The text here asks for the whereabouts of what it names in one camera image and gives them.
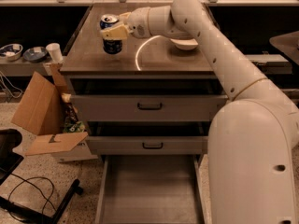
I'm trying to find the dark round side table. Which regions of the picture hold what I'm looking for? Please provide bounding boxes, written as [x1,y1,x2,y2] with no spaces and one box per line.
[269,31,299,65]

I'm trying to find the black stand base left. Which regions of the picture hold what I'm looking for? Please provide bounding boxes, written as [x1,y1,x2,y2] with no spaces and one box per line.
[0,177,83,224]

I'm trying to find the grey top drawer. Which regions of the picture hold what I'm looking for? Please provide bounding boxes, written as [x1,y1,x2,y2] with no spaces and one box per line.
[71,95,227,122]

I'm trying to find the blue patterned bowl right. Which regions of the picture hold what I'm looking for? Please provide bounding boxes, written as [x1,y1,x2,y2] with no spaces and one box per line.
[23,47,48,63]

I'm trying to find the black chair seat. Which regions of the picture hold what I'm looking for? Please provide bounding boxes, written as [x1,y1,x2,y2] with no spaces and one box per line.
[0,129,23,185]

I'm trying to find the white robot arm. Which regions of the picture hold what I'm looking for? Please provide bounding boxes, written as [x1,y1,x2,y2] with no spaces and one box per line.
[101,0,299,224]

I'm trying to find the white paper cup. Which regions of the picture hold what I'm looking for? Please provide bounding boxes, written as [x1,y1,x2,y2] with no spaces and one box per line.
[46,43,64,63]

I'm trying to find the grey low shelf left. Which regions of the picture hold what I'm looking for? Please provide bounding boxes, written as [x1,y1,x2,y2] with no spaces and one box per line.
[0,56,55,77]

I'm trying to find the black middle drawer handle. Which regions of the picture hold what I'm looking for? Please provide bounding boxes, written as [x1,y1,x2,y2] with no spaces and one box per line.
[142,142,164,149]

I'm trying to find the blue patterned bowl left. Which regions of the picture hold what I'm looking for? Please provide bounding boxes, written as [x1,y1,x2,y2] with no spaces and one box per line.
[0,44,23,62]

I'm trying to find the grey low shelf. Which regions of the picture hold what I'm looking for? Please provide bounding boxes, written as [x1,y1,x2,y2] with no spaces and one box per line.
[247,54,292,75]
[0,56,55,77]

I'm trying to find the grey drawer cabinet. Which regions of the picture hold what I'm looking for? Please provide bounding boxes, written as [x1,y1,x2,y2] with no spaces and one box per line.
[59,2,238,157]

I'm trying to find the grey middle drawer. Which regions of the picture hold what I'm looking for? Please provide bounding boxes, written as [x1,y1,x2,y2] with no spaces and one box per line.
[87,136,207,155]

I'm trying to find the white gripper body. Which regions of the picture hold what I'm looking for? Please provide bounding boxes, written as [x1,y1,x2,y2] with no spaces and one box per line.
[127,7,151,38]

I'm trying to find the grey low shelf right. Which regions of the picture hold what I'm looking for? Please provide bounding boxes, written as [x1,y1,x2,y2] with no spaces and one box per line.
[247,54,292,75]

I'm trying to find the brown cardboard box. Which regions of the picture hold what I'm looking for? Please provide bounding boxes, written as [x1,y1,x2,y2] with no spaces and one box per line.
[11,63,97,162]

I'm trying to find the snack bags in box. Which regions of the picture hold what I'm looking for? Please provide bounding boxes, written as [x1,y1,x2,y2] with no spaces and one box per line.
[62,93,85,133]

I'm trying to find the black top drawer handle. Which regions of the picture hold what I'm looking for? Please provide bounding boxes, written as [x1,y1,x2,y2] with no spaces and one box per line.
[136,103,163,111]

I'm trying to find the blue pepsi can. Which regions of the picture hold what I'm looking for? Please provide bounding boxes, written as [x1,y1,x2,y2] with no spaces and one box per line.
[99,14,122,55]

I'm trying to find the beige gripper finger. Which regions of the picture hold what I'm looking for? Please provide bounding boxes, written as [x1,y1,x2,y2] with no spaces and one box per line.
[101,24,132,40]
[119,12,131,23]

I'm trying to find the white paper bowl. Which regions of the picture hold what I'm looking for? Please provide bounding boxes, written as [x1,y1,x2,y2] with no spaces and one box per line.
[171,39,198,50]

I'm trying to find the grey bottom drawer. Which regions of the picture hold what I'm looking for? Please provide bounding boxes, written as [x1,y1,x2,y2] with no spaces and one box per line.
[94,155,205,224]

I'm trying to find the black drawer handle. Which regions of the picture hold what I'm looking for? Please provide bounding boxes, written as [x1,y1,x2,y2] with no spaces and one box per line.
[142,142,164,149]
[136,103,163,111]

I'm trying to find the black cable on floor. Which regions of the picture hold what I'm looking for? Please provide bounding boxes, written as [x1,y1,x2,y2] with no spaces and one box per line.
[7,172,58,223]

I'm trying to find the blue patterned bowl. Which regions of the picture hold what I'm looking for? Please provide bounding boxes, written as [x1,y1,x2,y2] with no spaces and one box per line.
[23,47,48,63]
[0,44,23,62]

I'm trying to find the grey drawer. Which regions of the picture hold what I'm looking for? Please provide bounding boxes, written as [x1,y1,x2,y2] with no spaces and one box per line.
[71,95,227,122]
[87,136,207,155]
[94,155,205,224]

